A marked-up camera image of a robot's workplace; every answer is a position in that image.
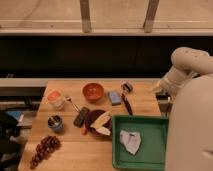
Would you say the blue metal cup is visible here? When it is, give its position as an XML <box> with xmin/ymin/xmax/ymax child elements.
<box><xmin>48</xmin><ymin>115</ymin><xmax>63</xmax><ymax>133</ymax></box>

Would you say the white towel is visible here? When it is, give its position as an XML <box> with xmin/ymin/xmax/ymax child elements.
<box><xmin>119</xmin><ymin>130</ymin><xmax>141</xmax><ymax>155</ymax></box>

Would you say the small orange carrot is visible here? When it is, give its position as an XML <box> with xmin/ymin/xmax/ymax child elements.
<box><xmin>81</xmin><ymin>127</ymin><xmax>88</xmax><ymax>135</ymax></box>

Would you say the lower banana piece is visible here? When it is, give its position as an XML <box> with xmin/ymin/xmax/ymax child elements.
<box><xmin>96</xmin><ymin>127</ymin><xmax>111</xmax><ymax>136</ymax></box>

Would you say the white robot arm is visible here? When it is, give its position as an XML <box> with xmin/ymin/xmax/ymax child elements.
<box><xmin>152</xmin><ymin>47</ymin><xmax>213</xmax><ymax>171</ymax></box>

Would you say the black remote control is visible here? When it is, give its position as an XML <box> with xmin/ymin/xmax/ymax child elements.
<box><xmin>73</xmin><ymin>107</ymin><xmax>90</xmax><ymax>127</ymax></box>

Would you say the green plastic tray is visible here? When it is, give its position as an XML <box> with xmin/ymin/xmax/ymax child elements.
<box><xmin>112</xmin><ymin>115</ymin><xmax>169</xmax><ymax>171</ymax></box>

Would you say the metal spoon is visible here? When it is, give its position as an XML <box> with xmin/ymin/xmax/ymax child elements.
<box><xmin>65</xmin><ymin>97</ymin><xmax>80</xmax><ymax>112</ymax></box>

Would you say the blue sponge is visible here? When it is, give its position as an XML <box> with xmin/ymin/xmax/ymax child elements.
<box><xmin>108</xmin><ymin>91</ymin><xmax>121</xmax><ymax>106</ymax></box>

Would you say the bunch of red grapes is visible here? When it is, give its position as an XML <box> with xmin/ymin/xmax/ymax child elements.
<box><xmin>30</xmin><ymin>135</ymin><xmax>61</xmax><ymax>169</ymax></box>

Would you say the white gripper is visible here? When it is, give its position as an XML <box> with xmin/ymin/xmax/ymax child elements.
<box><xmin>151</xmin><ymin>80</ymin><xmax>170</xmax><ymax>94</ymax></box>

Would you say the banana piece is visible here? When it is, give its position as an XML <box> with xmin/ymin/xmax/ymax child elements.
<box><xmin>90</xmin><ymin>111</ymin><xmax>111</xmax><ymax>129</ymax></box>
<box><xmin>96</xmin><ymin>127</ymin><xmax>111</xmax><ymax>136</ymax></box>

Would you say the upper banana piece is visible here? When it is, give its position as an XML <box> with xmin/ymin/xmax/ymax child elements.
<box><xmin>90</xmin><ymin>111</ymin><xmax>111</xmax><ymax>129</ymax></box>

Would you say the white cup orange lid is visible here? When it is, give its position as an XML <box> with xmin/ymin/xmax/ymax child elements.
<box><xmin>47</xmin><ymin>90</ymin><xmax>65</xmax><ymax>110</ymax></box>

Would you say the orange bowl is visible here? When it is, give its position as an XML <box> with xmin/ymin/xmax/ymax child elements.
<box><xmin>82</xmin><ymin>83</ymin><xmax>104</xmax><ymax>103</ymax></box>

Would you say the dark chair at left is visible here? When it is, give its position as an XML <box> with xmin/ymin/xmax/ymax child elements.
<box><xmin>0</xmin><ymin>110</ymin><xmax>21</xmax><ymax>171</ymax></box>

